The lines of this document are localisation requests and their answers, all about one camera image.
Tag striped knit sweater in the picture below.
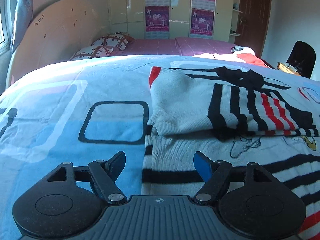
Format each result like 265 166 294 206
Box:
142 67 319 239

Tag white blue patterned quilt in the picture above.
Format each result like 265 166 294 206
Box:
0 54 320 240

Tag pink bed sheet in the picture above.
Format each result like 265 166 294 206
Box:
111 37 237 56

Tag patterned pillow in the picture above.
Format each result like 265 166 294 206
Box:
70 46 114 61
91 32 135 50

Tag near patterned pillow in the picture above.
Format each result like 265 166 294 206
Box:
70 46 114 61

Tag brown wooden door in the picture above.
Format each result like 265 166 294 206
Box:
235 0 271 57

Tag cream round headboard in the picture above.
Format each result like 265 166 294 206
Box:
5 0 106 88

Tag lower right pink poster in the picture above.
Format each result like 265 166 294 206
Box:
189 9 214 39

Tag small wooden table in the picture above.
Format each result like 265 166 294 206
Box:
277 62 301 76

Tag grey curtain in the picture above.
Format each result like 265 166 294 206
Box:
9 0 33 53

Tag far patterned pillow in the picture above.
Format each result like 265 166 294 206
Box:
91 32 135 50

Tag lower left pink poster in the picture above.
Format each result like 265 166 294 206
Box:
145 6 170 40

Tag pile of clothes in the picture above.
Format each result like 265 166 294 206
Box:
195 46 272 68

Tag black chair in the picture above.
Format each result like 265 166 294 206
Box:
287 41 316 79

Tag cream glossy wardrobe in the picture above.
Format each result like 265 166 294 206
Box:
110 0 234 42

